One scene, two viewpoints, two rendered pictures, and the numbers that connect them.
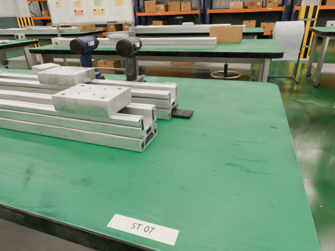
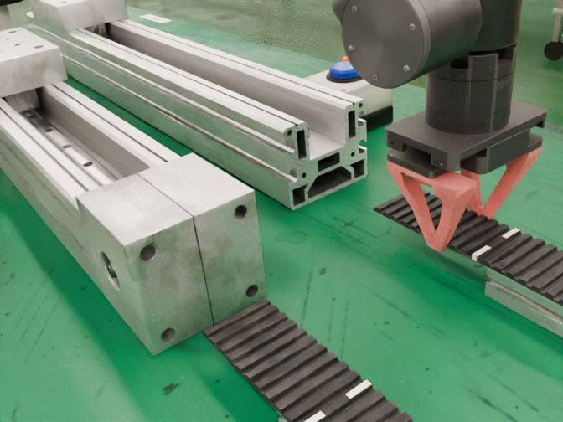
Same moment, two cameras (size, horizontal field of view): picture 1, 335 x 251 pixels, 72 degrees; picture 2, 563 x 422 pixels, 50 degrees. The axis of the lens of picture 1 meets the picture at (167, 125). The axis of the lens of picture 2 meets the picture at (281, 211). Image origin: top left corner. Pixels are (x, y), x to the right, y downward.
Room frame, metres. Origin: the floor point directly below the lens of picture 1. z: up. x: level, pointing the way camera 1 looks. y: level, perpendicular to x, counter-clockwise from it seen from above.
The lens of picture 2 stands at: (1.26, 1.06, 1.08)
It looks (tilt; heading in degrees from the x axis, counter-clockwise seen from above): 31 degrees down; 216
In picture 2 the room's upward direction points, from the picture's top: 6 degrees counter-clockwise
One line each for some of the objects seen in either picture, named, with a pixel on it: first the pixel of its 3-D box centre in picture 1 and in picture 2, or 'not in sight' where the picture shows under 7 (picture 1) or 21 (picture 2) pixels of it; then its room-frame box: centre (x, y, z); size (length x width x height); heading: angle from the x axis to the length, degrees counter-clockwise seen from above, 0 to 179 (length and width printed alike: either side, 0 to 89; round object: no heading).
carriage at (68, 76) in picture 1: (68, 79); (2, 73); (0.83, 0.35, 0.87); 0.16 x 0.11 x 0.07; 69
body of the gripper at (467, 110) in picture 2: not in sight; (468, 93); (0.86, 0.94, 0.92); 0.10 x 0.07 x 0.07; 159
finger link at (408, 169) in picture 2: not in sight; (450, 189); (0.87, 0.94, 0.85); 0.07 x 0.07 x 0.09; 69
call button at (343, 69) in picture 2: not in sight; (345, 73); (0.64, 0.73, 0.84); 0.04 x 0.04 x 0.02
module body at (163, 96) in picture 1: (71, 92); (15, 110); (0.83, 0.35, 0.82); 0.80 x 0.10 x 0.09; 69
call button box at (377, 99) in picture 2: not in sight; (341, 100); (0.64, 0.73, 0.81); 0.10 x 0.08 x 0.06; 159
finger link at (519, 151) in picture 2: not in sight; (472, 177); (0.84, 0.94, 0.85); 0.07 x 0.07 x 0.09; 69
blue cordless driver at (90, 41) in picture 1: (91, 62); not in sight; (1.04, 0.32, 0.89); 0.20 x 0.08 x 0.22; 167
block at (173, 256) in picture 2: not in sight; (188, 241); (0.98, 0.77, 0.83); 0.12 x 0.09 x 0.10; 159
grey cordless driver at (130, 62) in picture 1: (134, 65); not in sight; (0.94, 0.12, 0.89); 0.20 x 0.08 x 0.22; 168
